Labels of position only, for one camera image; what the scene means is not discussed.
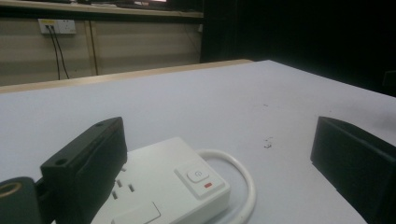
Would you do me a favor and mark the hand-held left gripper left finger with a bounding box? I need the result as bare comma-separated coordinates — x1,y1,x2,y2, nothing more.
40,117,128,224

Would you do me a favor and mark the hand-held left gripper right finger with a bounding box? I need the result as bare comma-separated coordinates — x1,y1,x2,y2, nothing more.
310,116,396,224

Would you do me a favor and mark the white power strip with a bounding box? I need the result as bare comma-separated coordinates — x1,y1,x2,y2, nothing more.
91,137,232,224

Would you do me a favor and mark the black curtain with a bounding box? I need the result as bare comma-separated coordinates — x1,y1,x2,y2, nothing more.
200,0,396,97

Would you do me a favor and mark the white power strip cable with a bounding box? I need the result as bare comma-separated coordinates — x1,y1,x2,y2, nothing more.
195,148,257,224

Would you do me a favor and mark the black cable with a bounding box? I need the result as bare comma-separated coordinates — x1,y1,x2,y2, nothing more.
50,25,71,80
45,25,62,81

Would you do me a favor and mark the white wall socket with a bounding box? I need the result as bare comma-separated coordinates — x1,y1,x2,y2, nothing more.
37,18,78,35

